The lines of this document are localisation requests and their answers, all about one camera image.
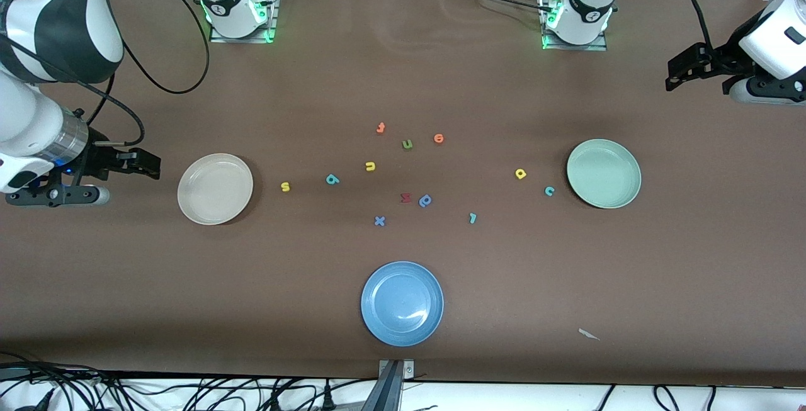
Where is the pale green plate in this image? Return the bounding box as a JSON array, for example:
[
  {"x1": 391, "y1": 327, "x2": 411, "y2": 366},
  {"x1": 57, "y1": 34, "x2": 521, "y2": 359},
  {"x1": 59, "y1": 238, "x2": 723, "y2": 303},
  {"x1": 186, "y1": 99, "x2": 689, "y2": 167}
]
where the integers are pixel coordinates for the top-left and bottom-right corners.
[{"x1": 566, "y1": 139, "x2": 642, "y2": 210}]

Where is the beige brown plate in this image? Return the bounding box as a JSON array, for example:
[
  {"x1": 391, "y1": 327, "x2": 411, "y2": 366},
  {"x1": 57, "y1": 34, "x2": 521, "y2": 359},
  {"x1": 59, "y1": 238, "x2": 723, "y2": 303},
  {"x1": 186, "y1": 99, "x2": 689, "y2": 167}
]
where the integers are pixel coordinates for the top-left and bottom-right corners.
[{"x1": 177, "y1": 153, "x2": 254, "y2": 226}]

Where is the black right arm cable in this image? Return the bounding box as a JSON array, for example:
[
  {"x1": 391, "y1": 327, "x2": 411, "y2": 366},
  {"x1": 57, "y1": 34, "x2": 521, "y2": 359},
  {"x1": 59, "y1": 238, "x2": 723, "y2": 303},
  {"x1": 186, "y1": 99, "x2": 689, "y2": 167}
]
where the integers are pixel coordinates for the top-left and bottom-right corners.
[{"x1": 0, "y1": 0, "x2": 210, "y2": 147}]

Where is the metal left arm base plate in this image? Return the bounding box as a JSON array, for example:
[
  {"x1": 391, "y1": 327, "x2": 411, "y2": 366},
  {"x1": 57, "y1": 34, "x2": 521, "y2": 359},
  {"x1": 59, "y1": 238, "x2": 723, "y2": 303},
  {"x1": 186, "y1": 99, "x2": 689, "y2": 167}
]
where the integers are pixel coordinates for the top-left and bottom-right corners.
[{"x1": 540, "y1": 0, "x2": 608, "y2": 52}]

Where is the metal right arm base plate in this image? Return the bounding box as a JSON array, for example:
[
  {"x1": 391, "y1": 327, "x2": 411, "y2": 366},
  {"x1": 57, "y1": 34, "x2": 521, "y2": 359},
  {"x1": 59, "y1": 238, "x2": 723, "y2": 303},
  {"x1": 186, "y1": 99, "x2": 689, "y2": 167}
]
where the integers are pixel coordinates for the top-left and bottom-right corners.
[{"x1": 209, "y1": 0, "x2": 281, "y2": 44}]

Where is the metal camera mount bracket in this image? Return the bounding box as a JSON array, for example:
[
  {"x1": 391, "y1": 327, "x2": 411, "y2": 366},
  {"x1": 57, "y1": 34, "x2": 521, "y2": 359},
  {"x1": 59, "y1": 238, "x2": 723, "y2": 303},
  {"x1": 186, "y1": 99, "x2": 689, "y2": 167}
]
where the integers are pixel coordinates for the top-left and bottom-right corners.
[{"x1": 360, "y1": 359, "x2": 416, "y2": 411}]

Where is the blue plate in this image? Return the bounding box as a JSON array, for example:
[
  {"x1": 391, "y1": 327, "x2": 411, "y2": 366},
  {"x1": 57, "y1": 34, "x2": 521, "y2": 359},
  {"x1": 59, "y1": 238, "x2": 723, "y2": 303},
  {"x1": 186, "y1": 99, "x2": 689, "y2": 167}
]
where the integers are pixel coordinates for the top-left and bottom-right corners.
[{"x1": 361, "y1": 261, "x2": 445, "y2": 347}]

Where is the brown table cover sheet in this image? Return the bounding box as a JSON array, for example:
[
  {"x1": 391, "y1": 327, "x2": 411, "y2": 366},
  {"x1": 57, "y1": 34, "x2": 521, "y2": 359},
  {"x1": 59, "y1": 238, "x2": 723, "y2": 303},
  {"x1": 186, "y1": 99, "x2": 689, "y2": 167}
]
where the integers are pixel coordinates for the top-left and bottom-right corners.
[{"x1": 0, "y1": 0, "x2": 806, "y2": 388}]

